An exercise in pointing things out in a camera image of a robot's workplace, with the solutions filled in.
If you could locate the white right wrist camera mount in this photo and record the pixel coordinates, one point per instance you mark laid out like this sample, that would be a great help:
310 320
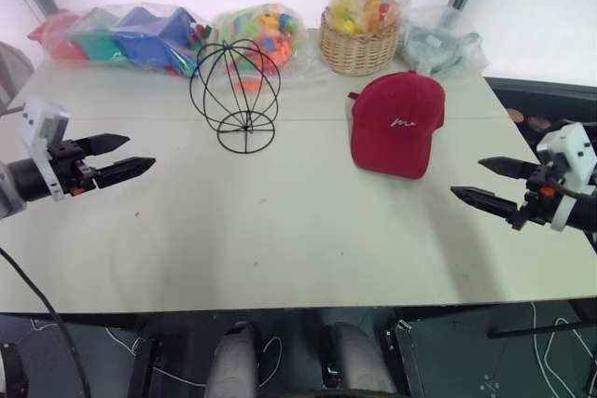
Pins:
571 151

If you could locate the dark rounded grey shape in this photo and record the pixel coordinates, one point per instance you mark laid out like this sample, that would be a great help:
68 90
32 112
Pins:
359 360
233 360

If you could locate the clear bag with pale cloth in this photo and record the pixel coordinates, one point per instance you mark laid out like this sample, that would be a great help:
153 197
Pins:
434 46

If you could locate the black table leg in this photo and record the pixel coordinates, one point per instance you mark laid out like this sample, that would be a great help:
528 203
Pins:
142 365

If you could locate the bag of small colourful blocks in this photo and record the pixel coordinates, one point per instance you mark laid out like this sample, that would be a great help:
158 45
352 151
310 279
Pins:
270 32

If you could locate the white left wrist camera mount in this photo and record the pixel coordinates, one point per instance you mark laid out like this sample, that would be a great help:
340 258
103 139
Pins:
43 120

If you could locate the brown round object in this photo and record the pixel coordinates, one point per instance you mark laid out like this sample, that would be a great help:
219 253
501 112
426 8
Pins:
515 115

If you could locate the black floor panel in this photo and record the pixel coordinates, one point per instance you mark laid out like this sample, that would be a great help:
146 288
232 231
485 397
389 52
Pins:
490 356

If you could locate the woven wicker basket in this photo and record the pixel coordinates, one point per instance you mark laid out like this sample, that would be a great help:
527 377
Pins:
359 50

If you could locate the black bin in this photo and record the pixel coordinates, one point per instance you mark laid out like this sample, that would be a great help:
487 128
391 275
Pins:
550 97

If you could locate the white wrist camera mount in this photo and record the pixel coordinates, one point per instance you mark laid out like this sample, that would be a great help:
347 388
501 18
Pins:
43 120
571 151

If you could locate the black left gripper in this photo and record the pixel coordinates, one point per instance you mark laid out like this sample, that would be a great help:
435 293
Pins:
70 169

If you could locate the red baseball cap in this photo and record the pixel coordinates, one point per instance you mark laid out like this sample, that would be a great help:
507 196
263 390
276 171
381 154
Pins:
396 132

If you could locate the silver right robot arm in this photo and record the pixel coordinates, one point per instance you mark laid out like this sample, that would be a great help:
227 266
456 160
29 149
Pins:
585 214

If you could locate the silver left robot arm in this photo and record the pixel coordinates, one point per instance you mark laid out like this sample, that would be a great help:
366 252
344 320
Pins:
18 181

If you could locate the bag of large foam blocks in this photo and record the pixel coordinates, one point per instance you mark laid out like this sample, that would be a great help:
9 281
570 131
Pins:
135 37

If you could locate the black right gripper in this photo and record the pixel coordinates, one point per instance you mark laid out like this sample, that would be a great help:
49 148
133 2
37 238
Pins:
538 204

